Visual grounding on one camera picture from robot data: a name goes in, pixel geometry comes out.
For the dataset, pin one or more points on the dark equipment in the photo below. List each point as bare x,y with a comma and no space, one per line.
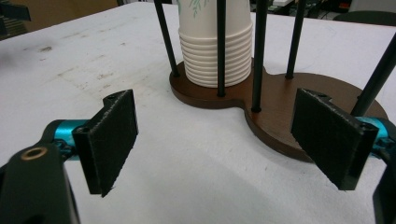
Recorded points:
12,18

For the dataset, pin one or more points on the brown board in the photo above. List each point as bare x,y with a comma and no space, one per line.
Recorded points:
62,12

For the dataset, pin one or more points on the dark chair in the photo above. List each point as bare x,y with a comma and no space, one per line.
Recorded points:
367,18

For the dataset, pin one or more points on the dark desk clutter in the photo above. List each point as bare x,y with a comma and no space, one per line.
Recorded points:
323,7

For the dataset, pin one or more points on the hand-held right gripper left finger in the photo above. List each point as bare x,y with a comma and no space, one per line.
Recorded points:
109,140

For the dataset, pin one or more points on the brown wooden cup holder rack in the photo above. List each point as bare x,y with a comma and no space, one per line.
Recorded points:
274,124

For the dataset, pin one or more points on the stack of white paper cups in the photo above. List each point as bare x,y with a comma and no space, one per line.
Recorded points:
214,46

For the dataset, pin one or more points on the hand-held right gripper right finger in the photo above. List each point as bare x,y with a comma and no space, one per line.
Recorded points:
330,140

